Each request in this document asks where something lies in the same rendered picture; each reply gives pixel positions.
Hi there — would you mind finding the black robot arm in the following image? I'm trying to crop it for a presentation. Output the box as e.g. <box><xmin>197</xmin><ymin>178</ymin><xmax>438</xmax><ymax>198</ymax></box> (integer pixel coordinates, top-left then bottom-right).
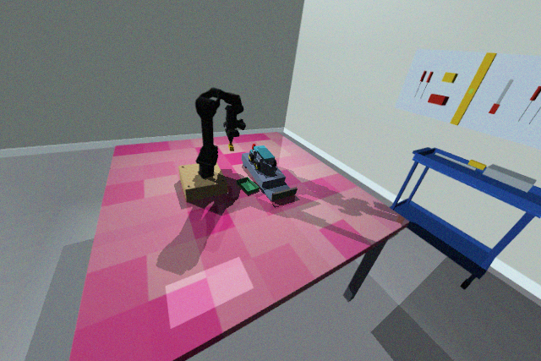
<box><xmin>195</xmin><ymin>88</ymin><xmax>243</xmax><ymax>178</ymax></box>

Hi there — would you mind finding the blue-grey ramp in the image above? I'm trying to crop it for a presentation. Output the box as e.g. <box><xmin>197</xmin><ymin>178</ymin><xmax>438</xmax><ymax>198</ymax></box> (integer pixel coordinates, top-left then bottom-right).
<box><xmin>242</xmin><ymin>151</ymin><xmax>298</xmax><ymax>201</ymax></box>

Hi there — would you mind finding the small teal-topped trolley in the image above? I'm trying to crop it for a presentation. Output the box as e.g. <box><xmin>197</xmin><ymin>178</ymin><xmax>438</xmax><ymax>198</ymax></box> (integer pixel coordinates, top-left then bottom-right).
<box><xmin>249</xmin><ymin>145</ymin><xmax>276</xmax><ymax>170</ymax></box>

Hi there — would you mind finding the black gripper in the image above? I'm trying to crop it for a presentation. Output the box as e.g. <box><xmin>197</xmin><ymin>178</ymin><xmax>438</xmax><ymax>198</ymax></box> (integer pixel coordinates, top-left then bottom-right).
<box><xmin>223</xmin><ymin>117</ymin><xmax>239</xmax><ymax>144</ymax></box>

